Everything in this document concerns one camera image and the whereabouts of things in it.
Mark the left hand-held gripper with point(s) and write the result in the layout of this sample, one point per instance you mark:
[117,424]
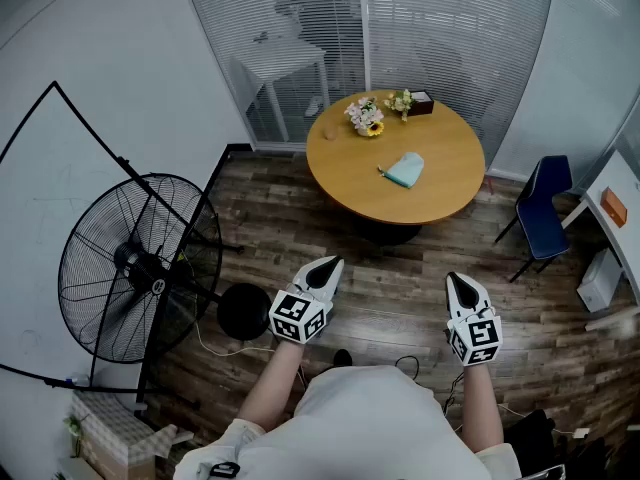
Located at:
[300,318]

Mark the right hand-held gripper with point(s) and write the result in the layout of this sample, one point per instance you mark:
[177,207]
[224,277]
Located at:
[477,340]

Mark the teal zip pouch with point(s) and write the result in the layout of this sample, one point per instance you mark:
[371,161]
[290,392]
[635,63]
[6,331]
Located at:
[407,168]

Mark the person's right forearm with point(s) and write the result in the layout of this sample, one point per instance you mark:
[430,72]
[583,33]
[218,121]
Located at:
[480,403]

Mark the person's left forearm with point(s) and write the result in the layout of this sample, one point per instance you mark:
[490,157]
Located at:
[272,383]

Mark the person's black shoe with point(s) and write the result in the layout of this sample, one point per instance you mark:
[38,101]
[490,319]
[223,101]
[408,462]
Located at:
[343,358]

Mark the blue chair with black legs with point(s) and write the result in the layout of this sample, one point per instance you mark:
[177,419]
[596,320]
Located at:
[542,223]

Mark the white box-shaped appliance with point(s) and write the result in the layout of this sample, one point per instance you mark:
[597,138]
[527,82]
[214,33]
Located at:
[597,280]

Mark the person's white shirt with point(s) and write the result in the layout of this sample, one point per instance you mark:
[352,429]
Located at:
[365,428]

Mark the pink flowers with sunflower pot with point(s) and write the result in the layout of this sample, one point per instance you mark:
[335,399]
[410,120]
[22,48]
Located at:
[365,115]

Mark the white power adapter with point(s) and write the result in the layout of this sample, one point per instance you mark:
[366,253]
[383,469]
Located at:
[581,433]

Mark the orange box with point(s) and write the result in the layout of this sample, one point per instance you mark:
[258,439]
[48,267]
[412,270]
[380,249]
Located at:
[614,207]

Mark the white desk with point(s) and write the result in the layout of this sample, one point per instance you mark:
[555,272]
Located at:
[631,240]

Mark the large black floor fan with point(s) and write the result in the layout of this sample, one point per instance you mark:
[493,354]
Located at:
[135,263]

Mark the small yellow white flower bouquet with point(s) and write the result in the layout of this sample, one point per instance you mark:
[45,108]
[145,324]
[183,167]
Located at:
[400,102]

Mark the brown tissue box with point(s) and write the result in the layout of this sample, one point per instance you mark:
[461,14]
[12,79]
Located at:
[422,105]

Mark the white table behind glass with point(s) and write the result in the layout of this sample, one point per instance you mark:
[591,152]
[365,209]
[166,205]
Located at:
[280,58]

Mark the cardboard box with checkered cloth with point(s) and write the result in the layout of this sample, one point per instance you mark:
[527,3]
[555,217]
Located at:
[115,433]

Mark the black-framed whiteboard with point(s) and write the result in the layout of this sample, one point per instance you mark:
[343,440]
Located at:
[50,218]

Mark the small green plant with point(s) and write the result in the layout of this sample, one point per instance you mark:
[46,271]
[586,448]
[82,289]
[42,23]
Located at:
[74,428]

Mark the black table pedestal base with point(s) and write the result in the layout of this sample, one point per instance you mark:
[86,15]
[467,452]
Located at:
[387,232]

